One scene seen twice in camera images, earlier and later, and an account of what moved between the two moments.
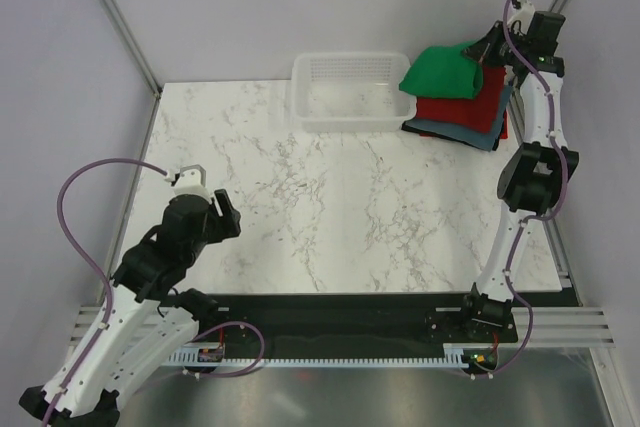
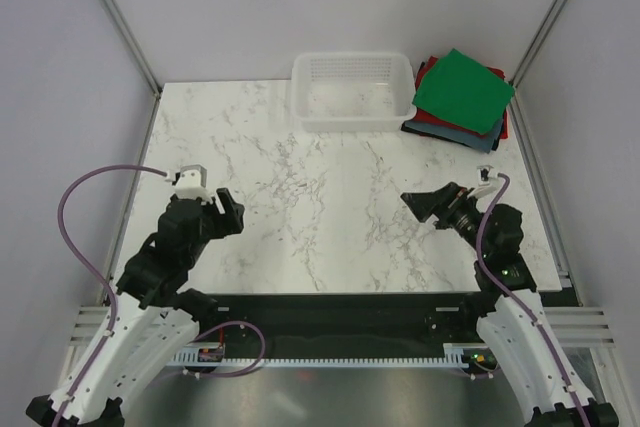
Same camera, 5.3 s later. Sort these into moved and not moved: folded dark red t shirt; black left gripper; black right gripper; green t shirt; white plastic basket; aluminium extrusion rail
Moved: green t shirt; black right gripper
Not moved: white plastic basket; aluminium extrusion rail; folded dark red t shirt; black left gripper
